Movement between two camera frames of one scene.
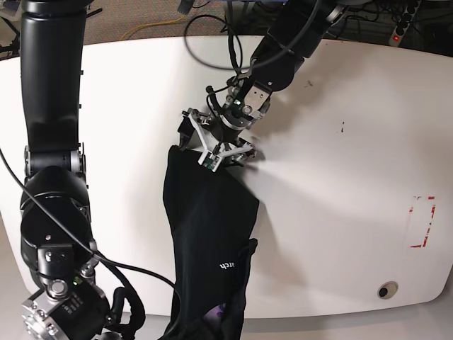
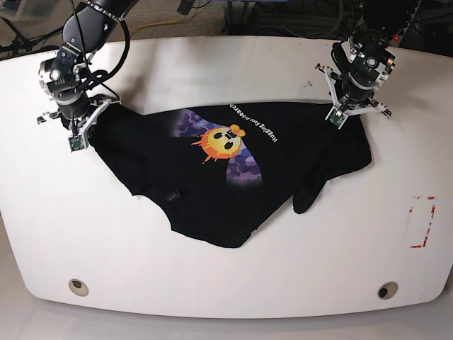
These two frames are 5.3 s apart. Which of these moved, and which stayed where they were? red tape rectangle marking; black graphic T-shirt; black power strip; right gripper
Moved: right gripper; black graphic T-shirt
Stayed: red tape rectangle marking; black power strip
